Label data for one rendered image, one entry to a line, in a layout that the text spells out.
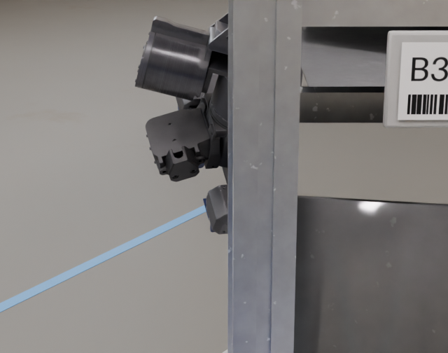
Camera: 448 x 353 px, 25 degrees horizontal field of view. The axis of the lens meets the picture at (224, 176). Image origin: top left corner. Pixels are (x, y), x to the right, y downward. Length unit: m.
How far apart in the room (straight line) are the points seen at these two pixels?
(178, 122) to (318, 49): 0.53
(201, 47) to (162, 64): 0.04
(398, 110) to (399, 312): 0.12
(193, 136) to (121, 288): 2.58
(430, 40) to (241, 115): 0.06
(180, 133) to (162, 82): 0.07
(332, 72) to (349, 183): 4.04
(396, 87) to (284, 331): 0.09
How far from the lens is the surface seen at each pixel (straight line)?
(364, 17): 0.31
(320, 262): 0.41
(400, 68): 0.31
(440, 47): 0.31
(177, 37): 0.94
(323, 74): 0.53
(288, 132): 0.31
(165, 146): 0.98
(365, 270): 0.41
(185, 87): 0.93
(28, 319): 3.38
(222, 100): 0.95
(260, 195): 0.32
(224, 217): 0.97
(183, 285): 3.55
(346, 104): 0.49
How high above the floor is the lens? 1.51
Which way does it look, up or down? 19 degrees down
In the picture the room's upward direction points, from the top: straight up
